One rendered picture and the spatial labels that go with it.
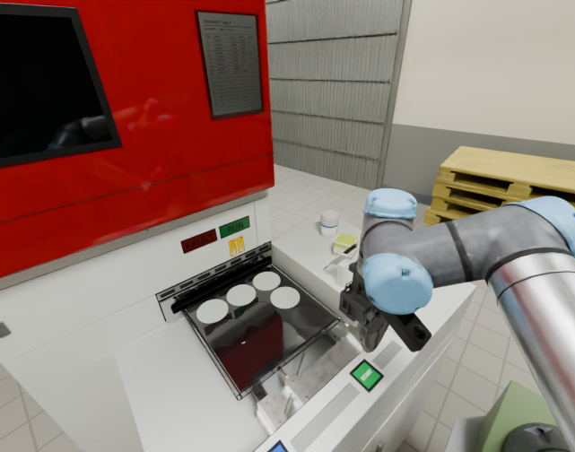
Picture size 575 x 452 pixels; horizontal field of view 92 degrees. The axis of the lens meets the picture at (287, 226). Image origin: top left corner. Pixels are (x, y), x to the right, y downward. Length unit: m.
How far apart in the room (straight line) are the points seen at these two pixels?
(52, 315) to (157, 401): 0.35
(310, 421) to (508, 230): 0.52
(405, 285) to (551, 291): 0.12
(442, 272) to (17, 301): 0.87
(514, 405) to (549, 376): 0.51
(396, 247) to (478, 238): 0.08
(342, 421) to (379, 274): 0.42
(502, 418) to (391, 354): 0.23
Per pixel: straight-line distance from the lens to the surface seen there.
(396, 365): 0.79
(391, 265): 0.34
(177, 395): 0.93
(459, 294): 1.02
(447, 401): 1.95
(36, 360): 1.03
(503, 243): 0.35
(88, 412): 1.23
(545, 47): 3.45
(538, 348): 0.31
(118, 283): 0.92
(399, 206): 0.42
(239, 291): 1.01
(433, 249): 0.35
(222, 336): 0.90
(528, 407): 0.82
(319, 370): 0.84
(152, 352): 1.04
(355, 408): 0.71
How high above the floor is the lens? 1.59
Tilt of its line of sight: 31 degrees down
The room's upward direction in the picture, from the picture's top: 2 degrees counter-clockwise
